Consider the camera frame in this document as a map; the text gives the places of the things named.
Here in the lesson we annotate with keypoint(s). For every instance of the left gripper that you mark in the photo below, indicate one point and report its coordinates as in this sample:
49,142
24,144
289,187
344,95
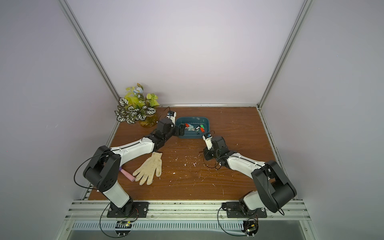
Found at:
182,130

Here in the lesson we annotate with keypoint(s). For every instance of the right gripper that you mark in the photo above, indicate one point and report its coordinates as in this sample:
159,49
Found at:
211,152

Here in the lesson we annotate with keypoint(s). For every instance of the teal plastic storage box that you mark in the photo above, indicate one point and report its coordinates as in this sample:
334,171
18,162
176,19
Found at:
194,132

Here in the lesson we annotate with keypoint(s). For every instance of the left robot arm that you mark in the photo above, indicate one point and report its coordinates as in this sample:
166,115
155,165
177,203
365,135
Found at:
103,169

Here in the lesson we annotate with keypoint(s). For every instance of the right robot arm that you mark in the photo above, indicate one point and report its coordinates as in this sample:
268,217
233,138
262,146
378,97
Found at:
274,189

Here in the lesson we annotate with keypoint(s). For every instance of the cream knit work glove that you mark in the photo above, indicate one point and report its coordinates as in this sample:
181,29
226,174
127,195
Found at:
151,168

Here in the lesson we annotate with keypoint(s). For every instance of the potted plant in amber vase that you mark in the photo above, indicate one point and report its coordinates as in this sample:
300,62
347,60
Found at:
138,107

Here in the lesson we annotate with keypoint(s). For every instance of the purple pink toy shovel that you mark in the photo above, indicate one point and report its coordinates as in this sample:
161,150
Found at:
127,175

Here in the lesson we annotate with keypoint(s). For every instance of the right connector board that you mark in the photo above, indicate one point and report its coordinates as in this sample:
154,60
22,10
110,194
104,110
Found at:
251,227

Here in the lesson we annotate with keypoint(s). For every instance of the connector board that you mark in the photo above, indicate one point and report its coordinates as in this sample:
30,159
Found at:
251,227
123,228

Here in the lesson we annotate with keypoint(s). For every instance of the left connector board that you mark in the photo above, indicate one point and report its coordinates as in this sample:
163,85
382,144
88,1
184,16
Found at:
123,228

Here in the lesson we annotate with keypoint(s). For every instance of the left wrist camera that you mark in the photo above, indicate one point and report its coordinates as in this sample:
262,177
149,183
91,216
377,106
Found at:
172,116

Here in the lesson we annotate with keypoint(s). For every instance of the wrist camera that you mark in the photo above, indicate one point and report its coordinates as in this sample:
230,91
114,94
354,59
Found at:
172,116
207,137

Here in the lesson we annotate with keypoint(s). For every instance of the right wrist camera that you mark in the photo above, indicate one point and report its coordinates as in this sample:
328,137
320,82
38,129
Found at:
207,137

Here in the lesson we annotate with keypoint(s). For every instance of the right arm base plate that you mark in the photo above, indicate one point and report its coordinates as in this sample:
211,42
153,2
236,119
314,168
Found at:
239,210

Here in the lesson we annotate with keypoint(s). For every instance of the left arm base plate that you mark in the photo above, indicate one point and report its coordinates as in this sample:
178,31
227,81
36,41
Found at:
129,210

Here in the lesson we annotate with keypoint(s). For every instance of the aluminium front rail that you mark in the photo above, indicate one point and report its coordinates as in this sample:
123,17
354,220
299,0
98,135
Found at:
179,210

